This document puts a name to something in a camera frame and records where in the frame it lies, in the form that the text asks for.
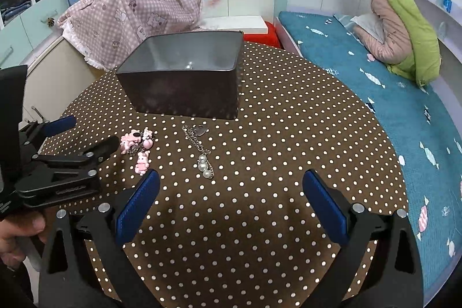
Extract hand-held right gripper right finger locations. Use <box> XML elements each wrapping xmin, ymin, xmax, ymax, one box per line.
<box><xmin>302</xmin><ymin>168</ymin><xmax>424</xmax><ymax>308</ymax></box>

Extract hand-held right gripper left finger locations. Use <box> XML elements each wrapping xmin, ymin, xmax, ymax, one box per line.
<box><xmin>38</xmin><ymin>168</ymin><xmax>164</xmax><ymax>308</ymax></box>

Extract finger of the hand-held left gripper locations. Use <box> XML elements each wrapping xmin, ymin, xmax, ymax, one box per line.
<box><xmin>18</xmin><ymin>115</ymin><xmax>77</xmax><ymax>150</ymax></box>
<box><xmin>14</xmin><ymin>136</ymin><xmax>120</xmax><ymax>208</ymax></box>

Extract silver chain pearl bracelet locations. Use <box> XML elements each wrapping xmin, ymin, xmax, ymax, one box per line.
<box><xmin>181</xmin><ymin>124</ymin><xmax>214</xmax><ymax>180</ymax></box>

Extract dark metal box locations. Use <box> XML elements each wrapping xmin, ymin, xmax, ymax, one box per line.
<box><xmin>116</xmin><ymin>30</ymin><xmax>245</xmax><ymax>121</ymax></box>

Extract person's left hand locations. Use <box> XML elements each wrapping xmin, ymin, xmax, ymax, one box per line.
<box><xmin>0</xmin><ymin>209</ymin><xmax>47</xmax><ymax>269</ymax></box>

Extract white cabinet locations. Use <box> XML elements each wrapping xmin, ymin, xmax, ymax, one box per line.
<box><xmin>22</xmin><ymin>34</ymin><xmax>103</xmax><ymax>123</ymax></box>

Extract teal drawer unit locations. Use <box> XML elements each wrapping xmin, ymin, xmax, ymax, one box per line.
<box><xmin>0</xmin><ymin>0</ymin><xmax>71</xmax><ymax>61</ymax></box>

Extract brown polka dot tablecloth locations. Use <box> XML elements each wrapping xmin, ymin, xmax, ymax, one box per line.
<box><xmin>38</xmin><ymin>41</ymin><xmax>410</xmax><ymax>308</ymax></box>

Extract folded jeans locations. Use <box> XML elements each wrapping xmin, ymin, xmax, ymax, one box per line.
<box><xmin>0</xmin><ymin>0</ymin><xmax>32</xmax><ymax>23</ymax></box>

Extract teal patterned bed sheet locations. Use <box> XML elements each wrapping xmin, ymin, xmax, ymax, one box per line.
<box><xmin>278</xmin><ymin>10</ymin><xmax>462</xmax><ymax>294</ymax></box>

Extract pink checked blanket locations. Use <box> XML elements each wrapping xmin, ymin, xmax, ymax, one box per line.
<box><xmin>58</xmin><ymin>0</ymin><xmax>203</xmax><ymax>72</ymax></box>

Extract red storage box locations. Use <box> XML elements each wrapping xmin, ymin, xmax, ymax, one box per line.
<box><xmin>243</xmin><ymin>21</ymin><xmax>283</xmax><ymax>49</ymax></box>

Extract pink quilt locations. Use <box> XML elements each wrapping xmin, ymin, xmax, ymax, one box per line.
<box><xmin>372</xmin><ymin>0</ymin><xmax>414</xmax><ymax>65</ymax></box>

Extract white pillow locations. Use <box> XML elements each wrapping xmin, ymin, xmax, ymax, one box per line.
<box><xmin>352</xmin><ymin>14</ymin><xmax>383</xmax><ymax>42</ymax></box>

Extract green quilt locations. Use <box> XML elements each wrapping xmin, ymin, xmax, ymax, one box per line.
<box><xmin>386</xmin><ymin>0</ymin><xmax>443</xmax><ymax>88</ymax></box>

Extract white board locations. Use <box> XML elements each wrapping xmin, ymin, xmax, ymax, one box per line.
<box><xmin>200</xmin><ymin>16</ymin><xmax>268</xmax><ymax>35</ymax></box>

